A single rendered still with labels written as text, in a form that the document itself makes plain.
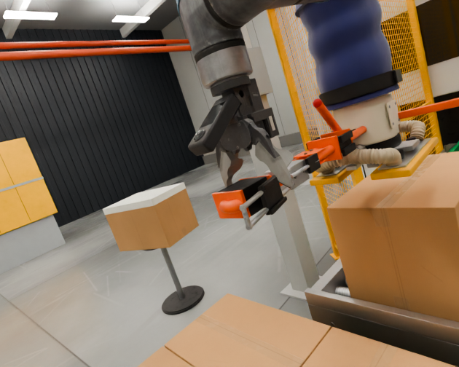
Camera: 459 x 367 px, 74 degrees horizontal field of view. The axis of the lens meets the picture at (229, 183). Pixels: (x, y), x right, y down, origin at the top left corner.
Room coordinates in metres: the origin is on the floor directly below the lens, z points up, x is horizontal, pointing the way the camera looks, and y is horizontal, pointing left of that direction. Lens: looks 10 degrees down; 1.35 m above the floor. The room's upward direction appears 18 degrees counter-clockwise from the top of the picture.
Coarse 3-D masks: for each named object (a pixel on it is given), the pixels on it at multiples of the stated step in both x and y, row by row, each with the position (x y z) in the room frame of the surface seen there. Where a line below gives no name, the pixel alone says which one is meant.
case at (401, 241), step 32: (448, 160) 1.16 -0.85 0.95; (352, 192) 1.16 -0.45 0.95; (384, 192) 1.05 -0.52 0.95; (416, 192) 0.96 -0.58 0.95; (448, 192) 0.88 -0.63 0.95; (352, 224) 1.02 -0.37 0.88; (384, 224) 0.93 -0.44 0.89; (416, 224) 0.86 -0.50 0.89; (448, 224) 0.79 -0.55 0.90; (352, 256) 1.05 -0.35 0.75; (384, 256) 0.95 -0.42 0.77; (416, 256) 0.87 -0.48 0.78; (448, 256) 0.81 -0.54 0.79; (352, 288) 1.07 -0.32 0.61; (384, 288) 0.97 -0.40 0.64; (416, 288) 0.89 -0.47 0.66; (448, 288) 0.82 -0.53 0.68
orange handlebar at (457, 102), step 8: (432, 104) 0.85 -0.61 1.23; (440, 104) 0.83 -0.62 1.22; (448, 104) 0.82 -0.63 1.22; (456, 104) 0.81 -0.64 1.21; (400, 112) 0.91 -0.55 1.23; (408, 112) 0.89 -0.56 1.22; (416, 112) 0.88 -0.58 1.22; (424, 112) 0.86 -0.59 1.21; (360, 128) 0.86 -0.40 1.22; (304, 152) 0.73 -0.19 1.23; (312, 152) 0.69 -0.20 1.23; (320, 152) 0.69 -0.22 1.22; (328, 152) 0.71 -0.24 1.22; (320, 160) 0.68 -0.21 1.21; (280, 184) 0.57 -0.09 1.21; (224, 200) 0.53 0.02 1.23; (232, 200) 0.51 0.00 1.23; (224, 208) 0.51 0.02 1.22; (232, 208) 0.50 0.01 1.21
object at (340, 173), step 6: (336, 168) 0.96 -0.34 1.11; (342, 168) 0.93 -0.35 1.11; (318, 174) 0.96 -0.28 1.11; (324, 174) 0.94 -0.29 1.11; (330, 174) 0.91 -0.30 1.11; (336, 174) 0.90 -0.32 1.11; (342, 174) 0.90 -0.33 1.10; (348, 174) 0.92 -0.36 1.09; (312, 180) 0.94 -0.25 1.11; (318, 180) 0.92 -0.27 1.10; (324, 180) 0.90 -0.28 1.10; (330, 180) 0.89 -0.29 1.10; (336, 180) 0.88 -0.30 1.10; (342, 180) 0.89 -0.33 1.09
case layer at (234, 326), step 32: (224, 320) 1.24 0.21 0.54; (256, 320) 1.17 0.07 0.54; (288, 320) 1.10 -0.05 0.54; (160, 352) 1.16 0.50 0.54; (192, 352) 1.10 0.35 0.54; (224, 352) 1.04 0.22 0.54; (256, 352) 0.99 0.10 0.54; (288, 352) 0.94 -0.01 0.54; (320, 352) 0.90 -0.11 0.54; (352, 352) 0.85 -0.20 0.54; (384, 352) 0.82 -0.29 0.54
